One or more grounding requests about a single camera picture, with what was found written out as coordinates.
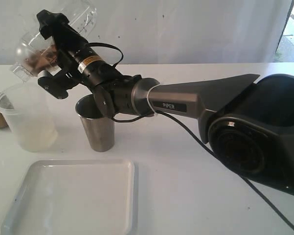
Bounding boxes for clear measuring shaker cup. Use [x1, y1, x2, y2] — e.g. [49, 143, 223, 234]
[26, 0, 98, 62]

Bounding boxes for clear dome lid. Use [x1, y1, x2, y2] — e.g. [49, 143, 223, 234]
[10, 31, 58, 82]

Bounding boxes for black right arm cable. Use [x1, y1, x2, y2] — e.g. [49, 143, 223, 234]
[88, 43, 294, 235]

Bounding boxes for white rectangular tray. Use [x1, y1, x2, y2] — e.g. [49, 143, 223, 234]
[0, 159, 135, 235]

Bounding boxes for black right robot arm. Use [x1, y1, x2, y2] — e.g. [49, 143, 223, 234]
[37, 10, 294, 195]

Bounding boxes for pile of coins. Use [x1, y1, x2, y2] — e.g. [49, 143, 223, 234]
[25, 45, 57, 75]

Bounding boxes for translucent plastic container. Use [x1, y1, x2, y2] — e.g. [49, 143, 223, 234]
[0, 82, 58, 152]

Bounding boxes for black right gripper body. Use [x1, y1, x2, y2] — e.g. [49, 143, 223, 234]
[49, 23, 88, 81]

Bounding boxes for stainless steel tumbler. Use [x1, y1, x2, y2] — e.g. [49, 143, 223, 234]
[75, 94, 115, 152]

